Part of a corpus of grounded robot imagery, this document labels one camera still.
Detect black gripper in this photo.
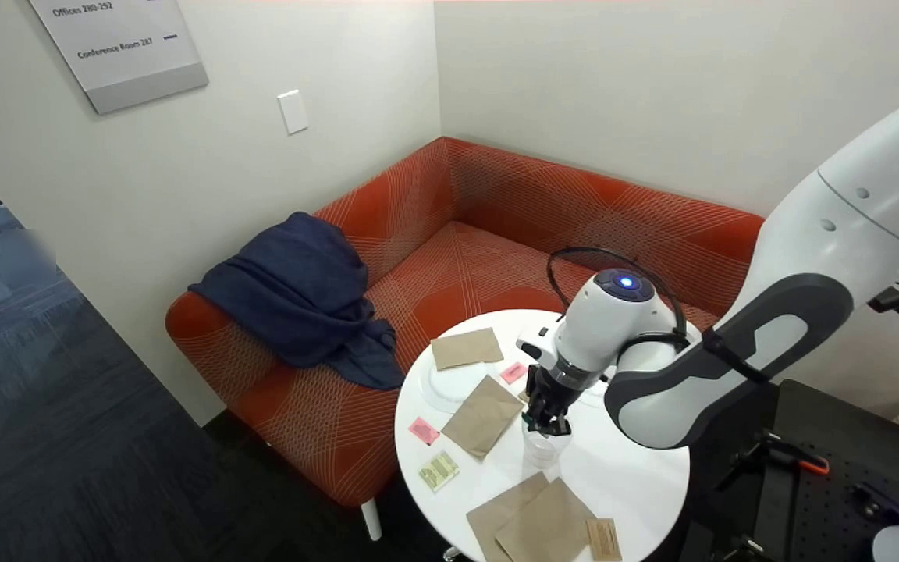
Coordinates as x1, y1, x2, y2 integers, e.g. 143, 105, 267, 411
517, 356, 577, 440

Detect round white table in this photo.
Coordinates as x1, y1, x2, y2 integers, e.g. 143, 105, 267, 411
392, 307, 691, 562

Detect small white plate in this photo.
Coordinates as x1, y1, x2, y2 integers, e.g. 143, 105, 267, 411
423, 356, 485, 405

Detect yellow green packet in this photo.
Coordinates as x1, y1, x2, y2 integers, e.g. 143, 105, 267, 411
416, 449, 462, 495

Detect small brown paper napkin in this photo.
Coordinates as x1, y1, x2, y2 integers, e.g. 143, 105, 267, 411
582, 515, 624, 562

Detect orange fabric sofa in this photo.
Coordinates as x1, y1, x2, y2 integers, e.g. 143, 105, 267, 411
162, 135, 768, 543

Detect navy blue blanket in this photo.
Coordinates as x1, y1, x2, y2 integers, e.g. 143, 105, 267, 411
186, 209, 409, 393

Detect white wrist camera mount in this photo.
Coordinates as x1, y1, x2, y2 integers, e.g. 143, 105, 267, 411
514, 334, 560, 368

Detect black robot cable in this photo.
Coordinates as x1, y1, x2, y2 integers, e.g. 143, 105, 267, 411
544, 243, 695, 354

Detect orange handled black clamp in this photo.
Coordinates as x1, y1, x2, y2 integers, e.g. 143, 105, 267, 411
714, 428, 836, 494

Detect grey white wall sign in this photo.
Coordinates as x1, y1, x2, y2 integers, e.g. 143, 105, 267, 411
20, 0, 213, 119

